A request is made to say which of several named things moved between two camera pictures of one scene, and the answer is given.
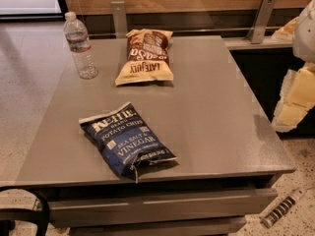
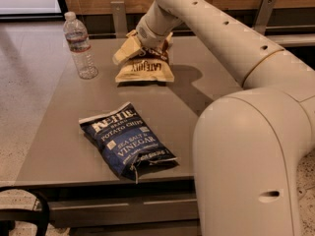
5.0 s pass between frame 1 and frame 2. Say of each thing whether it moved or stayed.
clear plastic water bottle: stayed
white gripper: moved
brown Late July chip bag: stayed
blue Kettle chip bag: stayed
